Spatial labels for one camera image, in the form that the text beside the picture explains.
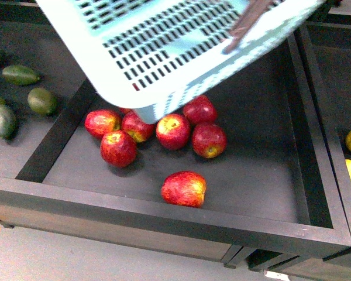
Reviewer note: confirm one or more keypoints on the light blue plastic basket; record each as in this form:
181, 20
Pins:
155, 56

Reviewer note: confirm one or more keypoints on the red apple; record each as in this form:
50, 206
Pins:
173, 131
118, 148
200, 110
102, 121
136, 128
184, 188
208, 140

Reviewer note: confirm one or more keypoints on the red apple upper right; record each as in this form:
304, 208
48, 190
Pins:
200, 110

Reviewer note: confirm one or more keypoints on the red apple centre left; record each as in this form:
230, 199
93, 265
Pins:
136, 128

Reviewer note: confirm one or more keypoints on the red apple front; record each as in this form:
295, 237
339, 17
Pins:
184, 188

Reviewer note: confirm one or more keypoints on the red apple lower left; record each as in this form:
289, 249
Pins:
118, 148

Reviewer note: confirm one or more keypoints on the dark wooden display stand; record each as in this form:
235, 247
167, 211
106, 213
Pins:
250, 166

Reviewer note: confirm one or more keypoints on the green avocado middle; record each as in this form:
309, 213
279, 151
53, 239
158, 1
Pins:
42, 101

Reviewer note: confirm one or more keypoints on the green avocado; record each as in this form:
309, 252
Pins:
42, 101
20, 75
8, 122

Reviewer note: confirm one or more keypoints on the green avocado upper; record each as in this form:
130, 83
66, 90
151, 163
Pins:
20, 75

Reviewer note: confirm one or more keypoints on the green avocado lower left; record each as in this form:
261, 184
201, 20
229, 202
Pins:
8, 122

